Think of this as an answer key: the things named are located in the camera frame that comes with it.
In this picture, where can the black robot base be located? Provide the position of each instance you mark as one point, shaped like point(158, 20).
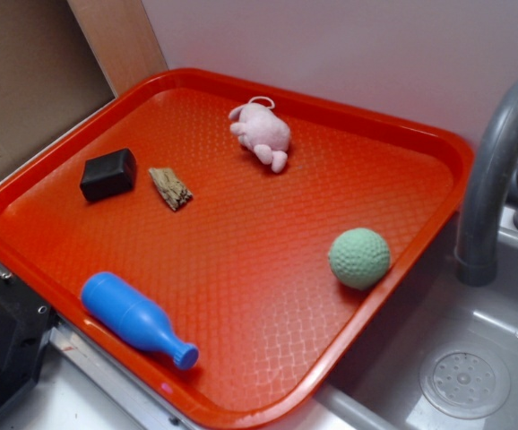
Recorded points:
point(25, 323)

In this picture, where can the green dimpled ball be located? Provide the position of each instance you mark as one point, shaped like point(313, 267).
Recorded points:
point(359, 258)

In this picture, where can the red plastic tray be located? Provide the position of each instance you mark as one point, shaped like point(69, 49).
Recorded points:
point(242, 269)

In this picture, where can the pink plush toy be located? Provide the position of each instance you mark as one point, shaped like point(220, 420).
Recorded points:
point(260, 131)

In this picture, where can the small wood piece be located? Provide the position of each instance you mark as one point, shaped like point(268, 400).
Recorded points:
point(172, 190)

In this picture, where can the black rectangular block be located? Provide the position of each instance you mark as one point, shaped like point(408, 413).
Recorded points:
point(108, 175)

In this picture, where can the blue plastic bottle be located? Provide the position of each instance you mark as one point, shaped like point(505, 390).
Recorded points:
point(135, 319)

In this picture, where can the grey toy sink basin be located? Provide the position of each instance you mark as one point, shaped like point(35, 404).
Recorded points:
point(439, 354)

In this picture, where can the grey toy faucet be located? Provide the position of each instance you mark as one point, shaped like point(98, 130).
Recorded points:
point(493, 182)

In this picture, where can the brown cardboard panel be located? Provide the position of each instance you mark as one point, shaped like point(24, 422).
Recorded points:
point(49, 78)

